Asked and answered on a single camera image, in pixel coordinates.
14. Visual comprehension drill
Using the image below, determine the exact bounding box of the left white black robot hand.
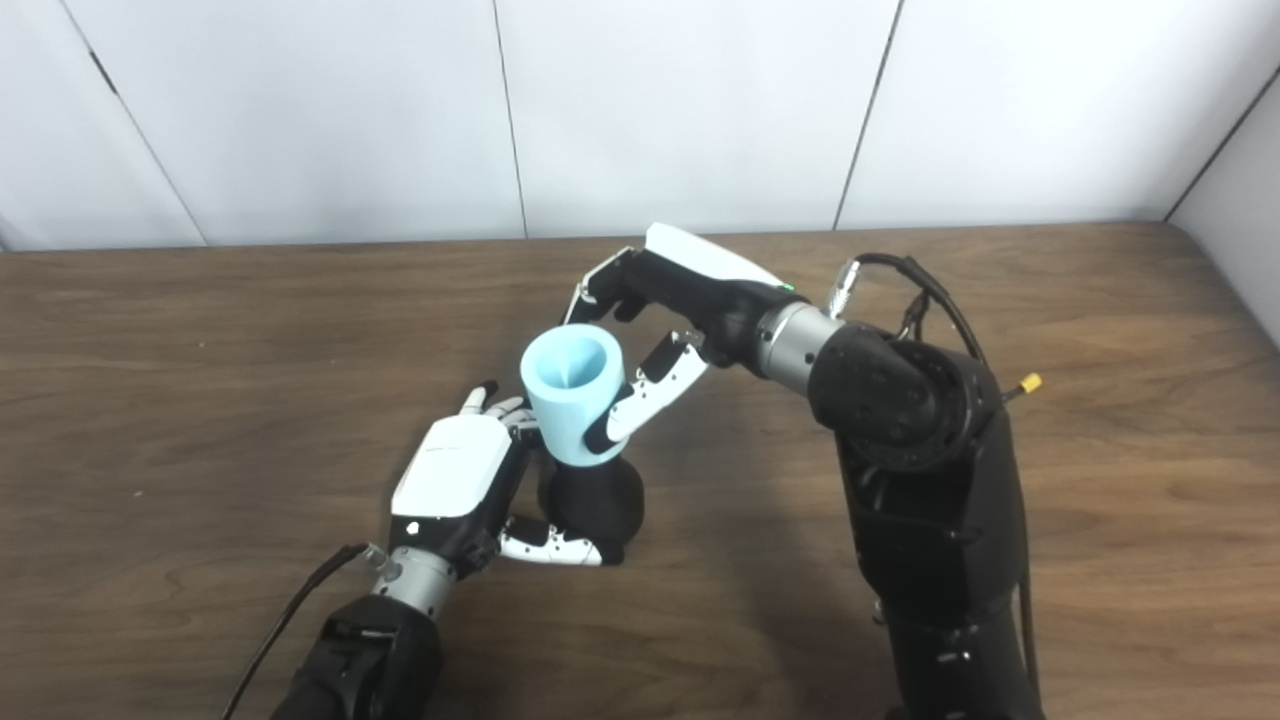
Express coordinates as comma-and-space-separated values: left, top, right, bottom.
388, 381, 626, 579

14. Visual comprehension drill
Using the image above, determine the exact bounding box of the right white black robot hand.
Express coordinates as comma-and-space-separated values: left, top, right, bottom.
562, 222, 809, 456

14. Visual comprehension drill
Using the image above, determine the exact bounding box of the light-blue cylindrical hose piece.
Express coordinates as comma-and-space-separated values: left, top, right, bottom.
520, 324, 628, 468

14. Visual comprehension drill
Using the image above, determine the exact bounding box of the black funnel-shaped nozzle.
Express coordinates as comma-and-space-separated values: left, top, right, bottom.
537, 455, 646, 566

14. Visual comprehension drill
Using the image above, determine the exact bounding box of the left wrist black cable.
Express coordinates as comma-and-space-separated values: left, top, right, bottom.
220, 543, 386, 720

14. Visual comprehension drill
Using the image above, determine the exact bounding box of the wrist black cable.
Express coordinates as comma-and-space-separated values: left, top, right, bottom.
220, 543, 386, 720
825, 253, 1043, 720

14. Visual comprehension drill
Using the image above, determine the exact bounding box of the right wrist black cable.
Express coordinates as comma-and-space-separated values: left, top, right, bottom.
825, 253, 1043, 720

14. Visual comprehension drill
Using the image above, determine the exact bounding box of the thin wire with yellow plug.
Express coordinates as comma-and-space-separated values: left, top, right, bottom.
900, 290, 1043, 403

